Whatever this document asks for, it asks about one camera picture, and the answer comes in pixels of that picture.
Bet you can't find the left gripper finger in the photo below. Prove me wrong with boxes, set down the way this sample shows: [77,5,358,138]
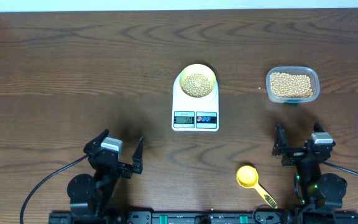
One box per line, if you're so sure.
[132,137,144,174]
[83,129,109,153]

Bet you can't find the yellow measuring scoop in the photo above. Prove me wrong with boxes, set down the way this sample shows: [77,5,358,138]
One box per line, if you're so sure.
[236,166,278,209]

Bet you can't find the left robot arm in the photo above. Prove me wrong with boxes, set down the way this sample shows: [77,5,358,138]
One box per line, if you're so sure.
[67,129,144,223]

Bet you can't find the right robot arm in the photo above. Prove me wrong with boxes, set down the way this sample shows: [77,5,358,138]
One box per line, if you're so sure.
[272,123,347,223]

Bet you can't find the white digital kitchen scale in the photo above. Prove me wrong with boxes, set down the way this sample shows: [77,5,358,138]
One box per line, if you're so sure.
[172,75,219,132]

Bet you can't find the soybeans in bowl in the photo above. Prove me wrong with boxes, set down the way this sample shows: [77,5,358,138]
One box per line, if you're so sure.
[181,73,213,98]

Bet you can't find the pale yellow bowl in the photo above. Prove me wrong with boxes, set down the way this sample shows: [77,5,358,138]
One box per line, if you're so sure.
[179,64,218,96]

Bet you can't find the clear plastic container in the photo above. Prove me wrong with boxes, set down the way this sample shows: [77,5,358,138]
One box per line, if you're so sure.
[266,66,320,104]

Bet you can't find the pile of soybeans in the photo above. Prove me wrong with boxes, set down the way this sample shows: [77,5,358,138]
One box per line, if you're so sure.
[270,72,314,98]

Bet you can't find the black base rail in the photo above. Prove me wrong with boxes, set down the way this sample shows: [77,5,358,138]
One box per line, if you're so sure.
[48,206,358,224]

